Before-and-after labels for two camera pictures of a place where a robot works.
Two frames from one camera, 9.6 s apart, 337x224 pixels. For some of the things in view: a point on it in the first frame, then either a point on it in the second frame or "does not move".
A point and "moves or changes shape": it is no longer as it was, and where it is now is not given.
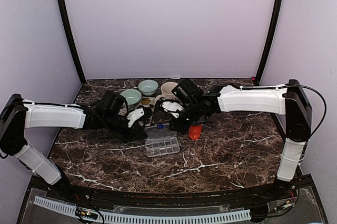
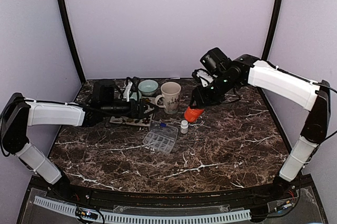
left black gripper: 136,130 -> 139,114
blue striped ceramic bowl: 148,87 does not move
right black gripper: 181,127 -> 202,98
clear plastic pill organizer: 161,140 moves or changes shape
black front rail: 172,200 does not move
